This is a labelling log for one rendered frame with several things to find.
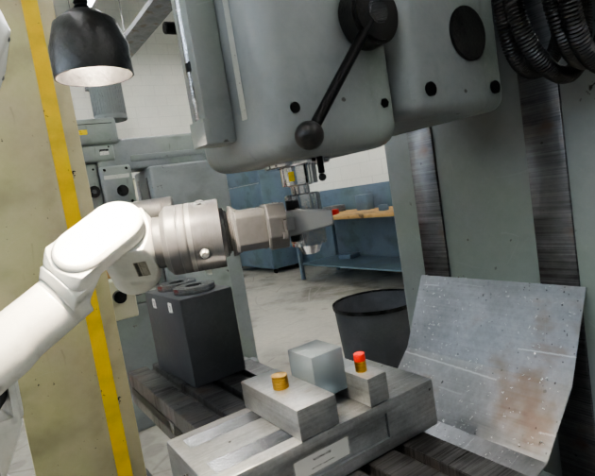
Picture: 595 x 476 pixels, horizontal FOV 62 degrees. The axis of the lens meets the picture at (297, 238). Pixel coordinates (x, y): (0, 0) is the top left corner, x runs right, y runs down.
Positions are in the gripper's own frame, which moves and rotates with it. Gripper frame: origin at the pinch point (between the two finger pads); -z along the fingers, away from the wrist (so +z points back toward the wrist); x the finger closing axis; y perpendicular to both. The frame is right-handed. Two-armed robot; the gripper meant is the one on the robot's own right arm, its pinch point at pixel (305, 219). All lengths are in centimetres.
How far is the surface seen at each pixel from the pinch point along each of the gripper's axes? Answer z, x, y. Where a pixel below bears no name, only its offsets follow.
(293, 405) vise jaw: 5.9, -6.0, 21.8
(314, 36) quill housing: -2.3, -9.9, -20.1
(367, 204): -172, 551, 27
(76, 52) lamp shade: 20.8, -17.1, -18.7
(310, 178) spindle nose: -1.0, -2.2, -5.2
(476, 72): -25.4, -1.3, -15.9
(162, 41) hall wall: 74, 960, -332
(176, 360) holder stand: 26, 44, 29
